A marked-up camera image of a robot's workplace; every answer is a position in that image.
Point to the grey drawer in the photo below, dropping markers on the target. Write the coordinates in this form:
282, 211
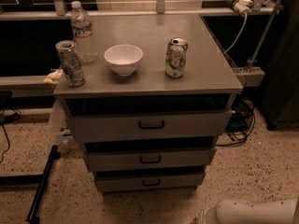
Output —
152, 159
89, 129
150, 182

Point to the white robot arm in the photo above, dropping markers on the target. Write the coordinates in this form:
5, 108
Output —
244, 212

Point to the grey drawer cabinet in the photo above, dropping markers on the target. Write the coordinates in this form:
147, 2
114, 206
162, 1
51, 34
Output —
208, 84

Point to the metal diagonal rod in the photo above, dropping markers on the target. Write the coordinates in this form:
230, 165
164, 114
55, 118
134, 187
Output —
257, 4

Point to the green white soda can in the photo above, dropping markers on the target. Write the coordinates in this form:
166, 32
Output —
175, 59

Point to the black metal floor stand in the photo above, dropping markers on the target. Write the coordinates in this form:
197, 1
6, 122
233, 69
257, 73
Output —
40, 180

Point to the clear plastic bag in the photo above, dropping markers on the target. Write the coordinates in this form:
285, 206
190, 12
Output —
59, 128

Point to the white bowl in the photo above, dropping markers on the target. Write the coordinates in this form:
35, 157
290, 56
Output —
123, 59

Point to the yellow crumpled wrapper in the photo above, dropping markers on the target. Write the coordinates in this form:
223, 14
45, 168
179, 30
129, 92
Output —
53, 78

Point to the white power strip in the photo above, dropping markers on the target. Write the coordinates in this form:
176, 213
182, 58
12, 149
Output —
240, 6

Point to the silver tall can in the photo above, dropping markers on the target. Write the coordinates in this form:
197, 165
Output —
70, 63

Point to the clear plastic water bottle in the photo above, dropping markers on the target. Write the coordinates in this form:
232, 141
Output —
83, 32

